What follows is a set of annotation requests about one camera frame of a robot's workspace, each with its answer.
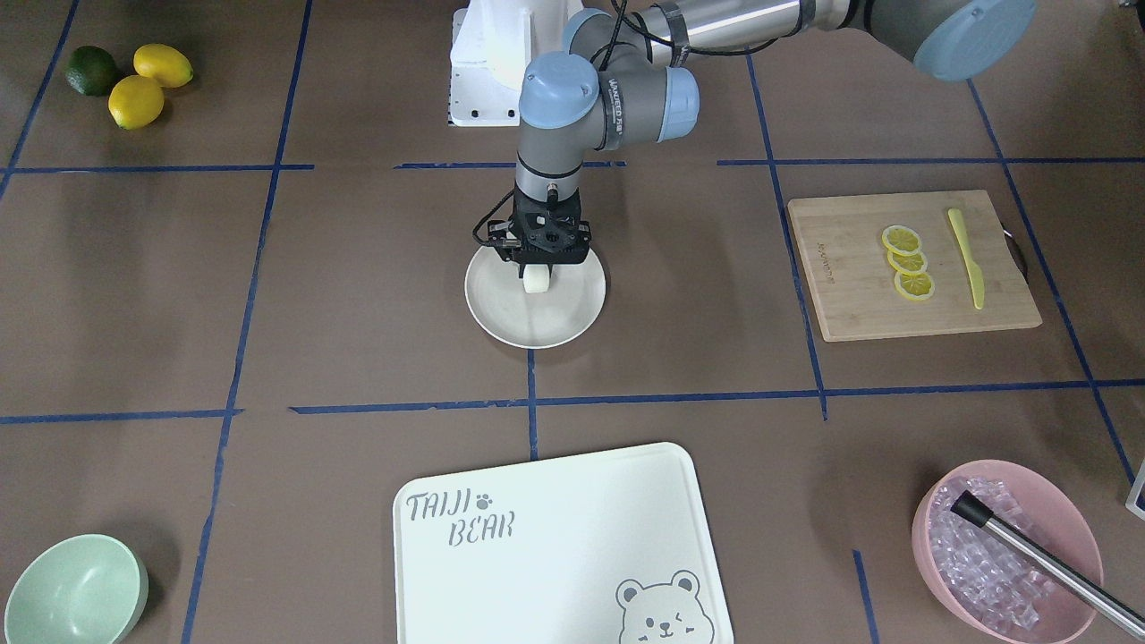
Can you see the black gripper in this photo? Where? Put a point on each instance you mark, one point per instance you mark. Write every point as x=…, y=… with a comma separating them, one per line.
x=512, y=253

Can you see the round white plate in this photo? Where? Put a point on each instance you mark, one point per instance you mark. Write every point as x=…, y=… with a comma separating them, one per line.
x=496, y=299

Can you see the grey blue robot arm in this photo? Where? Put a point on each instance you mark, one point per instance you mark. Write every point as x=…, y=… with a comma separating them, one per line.
x=622, y=78

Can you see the white bear tray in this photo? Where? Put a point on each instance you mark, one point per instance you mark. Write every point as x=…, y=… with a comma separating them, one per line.
x=605, y=547

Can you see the bamboo cutting board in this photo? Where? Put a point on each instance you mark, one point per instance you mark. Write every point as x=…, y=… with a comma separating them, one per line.
x=851, y=283

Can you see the lemon slice top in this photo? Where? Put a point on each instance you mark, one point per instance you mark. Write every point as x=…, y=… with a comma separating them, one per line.
x=901, y=240

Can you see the lemon slice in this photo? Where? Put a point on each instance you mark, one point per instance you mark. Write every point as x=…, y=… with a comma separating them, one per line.
x=908, y=264
x=901, y=240
x=914, y=287

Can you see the lemon slice middle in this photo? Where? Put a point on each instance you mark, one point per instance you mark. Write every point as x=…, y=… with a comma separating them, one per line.
x=908, y=264

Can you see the lemon slice bottom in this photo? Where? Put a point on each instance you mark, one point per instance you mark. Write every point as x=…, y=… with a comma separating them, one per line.
x=914, y=287

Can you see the yellow lemon upper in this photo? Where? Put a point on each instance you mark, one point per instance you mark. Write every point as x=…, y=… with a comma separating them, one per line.
x=165, y=64

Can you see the yellow lemon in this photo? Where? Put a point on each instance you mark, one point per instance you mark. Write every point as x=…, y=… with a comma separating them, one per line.
x=135, y=102
x=165, y=64

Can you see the yellow plastic knife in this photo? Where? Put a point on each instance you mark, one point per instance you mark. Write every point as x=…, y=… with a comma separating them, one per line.
x=976, y=280

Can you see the yellow lemon lower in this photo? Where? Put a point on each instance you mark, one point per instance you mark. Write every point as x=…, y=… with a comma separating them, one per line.
x=135, y=102

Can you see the dark green lime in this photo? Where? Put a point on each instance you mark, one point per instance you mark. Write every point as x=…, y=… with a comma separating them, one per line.
x=91, y=71

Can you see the clear ice cubes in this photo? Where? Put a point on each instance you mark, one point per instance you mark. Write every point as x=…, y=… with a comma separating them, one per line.
x=997, y=586

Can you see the pink bowl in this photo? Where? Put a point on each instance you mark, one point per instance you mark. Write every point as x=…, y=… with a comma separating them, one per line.
x=1064, y=617

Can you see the light green bowl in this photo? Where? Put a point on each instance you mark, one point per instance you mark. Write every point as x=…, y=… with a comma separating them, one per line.
x=86, y=589

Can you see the white box edge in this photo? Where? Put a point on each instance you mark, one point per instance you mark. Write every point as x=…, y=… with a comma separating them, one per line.
x=1134, y=502

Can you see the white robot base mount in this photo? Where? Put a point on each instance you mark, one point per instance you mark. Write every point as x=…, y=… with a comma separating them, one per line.
x=493, y=43

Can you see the metal scoop handle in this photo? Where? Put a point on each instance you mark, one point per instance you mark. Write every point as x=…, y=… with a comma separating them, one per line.
x=971, y=509

